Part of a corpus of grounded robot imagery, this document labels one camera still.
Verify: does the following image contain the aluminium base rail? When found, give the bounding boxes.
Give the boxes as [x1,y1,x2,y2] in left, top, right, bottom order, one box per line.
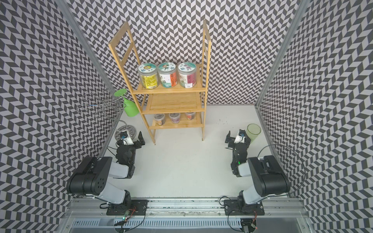
[57,197,314,233]

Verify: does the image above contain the jar with strawberry lid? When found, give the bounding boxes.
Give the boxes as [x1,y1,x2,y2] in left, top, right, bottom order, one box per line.
[157,62,177,88]

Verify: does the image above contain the green spray bottle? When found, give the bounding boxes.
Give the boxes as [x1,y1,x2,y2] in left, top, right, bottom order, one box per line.
[114,88,139,117]

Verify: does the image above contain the small foil-lid cup pink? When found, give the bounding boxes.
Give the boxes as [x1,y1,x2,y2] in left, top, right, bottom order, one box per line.
[185,112,196,120]

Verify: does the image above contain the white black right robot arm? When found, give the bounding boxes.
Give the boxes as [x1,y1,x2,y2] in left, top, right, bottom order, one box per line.
[225,130,290,207]

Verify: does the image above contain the chrome wire cup rack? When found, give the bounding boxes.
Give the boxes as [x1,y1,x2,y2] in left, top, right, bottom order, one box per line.
[76,91,137,145]

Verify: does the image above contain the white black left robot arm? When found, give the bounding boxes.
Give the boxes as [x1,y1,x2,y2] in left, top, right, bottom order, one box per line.
[66,131,145,207]

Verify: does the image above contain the jar with pink flower lid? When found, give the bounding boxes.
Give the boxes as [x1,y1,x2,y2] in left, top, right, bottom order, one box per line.
[178,62,197,88]

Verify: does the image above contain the green translucent plastic cup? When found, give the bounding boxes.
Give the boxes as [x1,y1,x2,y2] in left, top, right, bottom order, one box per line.
[246,123,261,142]

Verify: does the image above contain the bamboo three-tier shelf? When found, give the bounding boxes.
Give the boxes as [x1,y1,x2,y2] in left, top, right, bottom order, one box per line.
[108,20,212,142]

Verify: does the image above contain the sunflower seed jar yellow label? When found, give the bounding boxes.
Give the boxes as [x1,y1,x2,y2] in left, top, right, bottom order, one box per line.
[138,63,159,89]

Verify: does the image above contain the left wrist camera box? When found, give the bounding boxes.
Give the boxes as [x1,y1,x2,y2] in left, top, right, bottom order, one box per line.
[119,131,134,145]

